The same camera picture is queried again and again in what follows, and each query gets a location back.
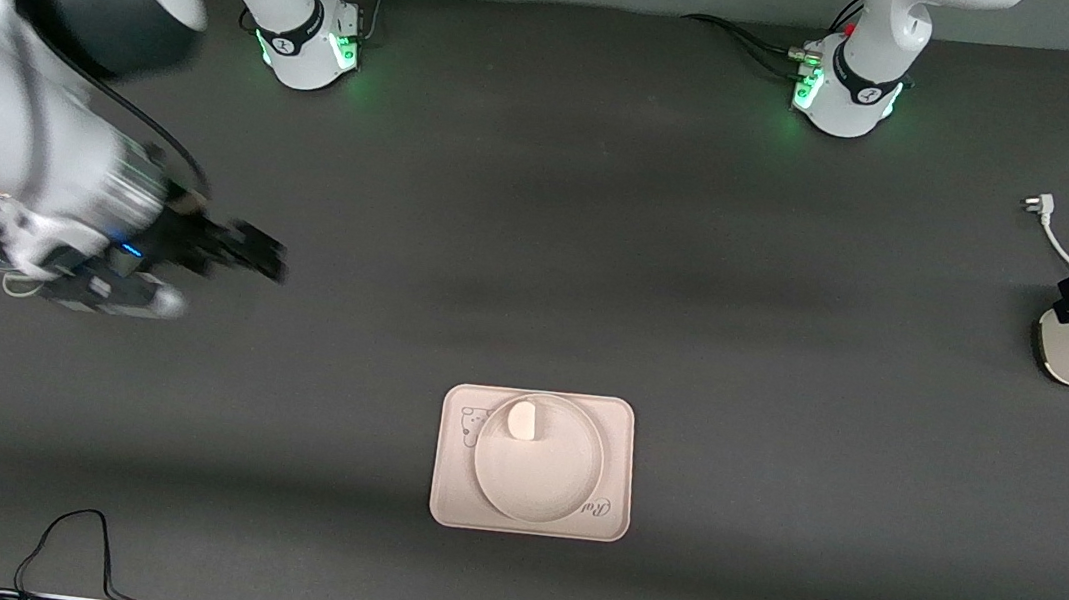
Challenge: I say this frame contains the dark grey table mat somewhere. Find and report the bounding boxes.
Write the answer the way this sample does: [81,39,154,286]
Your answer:
[0,0,1069,600]

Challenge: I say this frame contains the beige rectangular rabbit tray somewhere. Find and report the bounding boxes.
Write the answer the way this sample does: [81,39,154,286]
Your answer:
[426,377,645,548]

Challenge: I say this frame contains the black left arm base cables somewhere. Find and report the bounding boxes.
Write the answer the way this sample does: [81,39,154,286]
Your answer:
[675,0,870,92]

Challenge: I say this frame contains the round beige plate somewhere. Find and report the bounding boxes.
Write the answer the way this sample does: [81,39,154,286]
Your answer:
[467,387,612,533]

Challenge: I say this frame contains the thin black floor cable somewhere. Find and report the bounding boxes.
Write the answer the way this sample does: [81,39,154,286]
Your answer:
[0,499,288,600]

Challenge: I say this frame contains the small white steamed bun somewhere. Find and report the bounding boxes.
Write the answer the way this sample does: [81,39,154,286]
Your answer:
[505,399,540,443]

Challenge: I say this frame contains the white power plug cable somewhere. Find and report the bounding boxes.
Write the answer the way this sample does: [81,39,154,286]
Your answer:
[1015,193,1069,275]

